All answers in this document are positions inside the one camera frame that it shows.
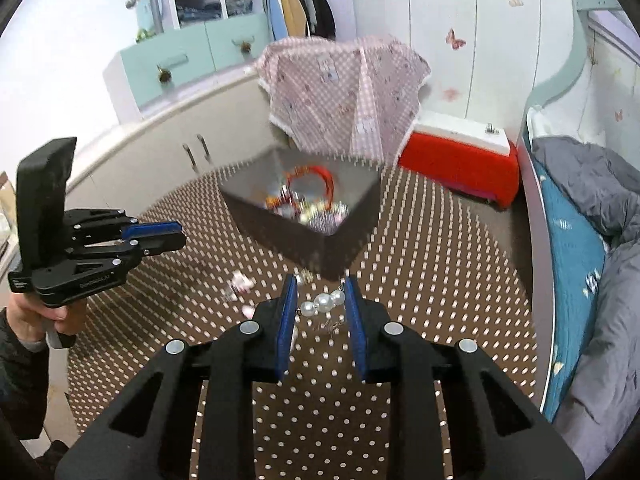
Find grey quilt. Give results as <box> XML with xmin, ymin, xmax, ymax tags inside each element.
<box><xmin>533</xmin><ymin>136</ymin><xmax>639</xmax><ymax>476</ymax></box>

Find brown polka dot tablecloth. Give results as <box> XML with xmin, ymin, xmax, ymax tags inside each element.
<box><xmin>64</xmin><ymin>156</ymin><xmax>544</xmax><ymax>480</ymax></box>

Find red bracelet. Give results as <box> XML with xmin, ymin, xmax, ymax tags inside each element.
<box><xmin>284</xmin><ymin>164</ymin><xmax>338</xmax><ymax>212</ymax></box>

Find dark brown jewelry box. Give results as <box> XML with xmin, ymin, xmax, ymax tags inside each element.
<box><xmin>219</xmin><ymin>148</ymin><xmax>381</xmax><ymax>281</ymax></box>

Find red storage ottoman white lid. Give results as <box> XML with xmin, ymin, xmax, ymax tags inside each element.
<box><xmin>398</xmin><ymin>110</ymin><xmax>520</xmax><ymax>209</ymax></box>

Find person's left hand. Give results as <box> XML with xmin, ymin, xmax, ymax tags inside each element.
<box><xmin>6</xmin><ymin>292</ymin><xmax>87</xmax><ymax>342</ymax></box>

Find hanging clothes row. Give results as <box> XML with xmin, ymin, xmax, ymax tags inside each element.
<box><xmin>264</xmin><ymin>0</ymin><xmax>336</xmax><ymax>41</ymax></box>

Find dark sleeve forearm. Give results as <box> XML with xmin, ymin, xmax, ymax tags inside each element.
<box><xmin>1</xmin><ymin>313</ymin><xmax>68</xmax><ymax>479</ymax></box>

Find teal bed sheet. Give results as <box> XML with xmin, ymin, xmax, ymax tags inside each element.
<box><xmin>534</xmin><ymin>162</ymin><xmax>608</xmax><ymax>420</ymax></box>

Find pearl bead bracelet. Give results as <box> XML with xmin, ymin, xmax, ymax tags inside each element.
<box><xmin>298</xmin><ymin>288</ymin><xmax>347</xmax><ymax>319</ymax></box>

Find mint bed headboard frame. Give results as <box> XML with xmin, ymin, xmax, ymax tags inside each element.
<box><xmin>519</xmin><ymin>0</ymin><xmax>640</xmax><ymax>141</ymax></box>

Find mixed jewelry pile in box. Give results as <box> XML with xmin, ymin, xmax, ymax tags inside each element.
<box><xmin>265</xmin><ymin>190</ymin><xmax>349</xmax><ymax>235</ymax></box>

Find white wardrobe butterfly stickers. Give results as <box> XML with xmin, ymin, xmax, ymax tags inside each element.
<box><xmin>354</xmin><ymin>0</ymin><xmax>573</xmax><ymax>139</ymax></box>

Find mint drawer unit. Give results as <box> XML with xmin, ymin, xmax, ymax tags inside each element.
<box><xmin>104</xmin><ymin>13</ymin><xmax>271</xmax><ymax>124</ymax></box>

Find pink checkered cloth cover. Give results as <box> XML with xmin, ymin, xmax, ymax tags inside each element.
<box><xmin>254</xmin><ymin>36</ymin><xmax>432</xmax><ymax>165</ymax></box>

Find pink bead jewelry piece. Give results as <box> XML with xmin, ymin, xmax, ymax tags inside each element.
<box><xmin>222</xmin><ymin>270</ymin><xmax>255</xmax><ymax>301</ymax></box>

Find beige low cabinet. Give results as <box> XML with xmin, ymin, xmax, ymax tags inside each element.
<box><xmin>65</xmin><ymin>72</ymin><xmax>285</xmax><ymax>216</ymax></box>

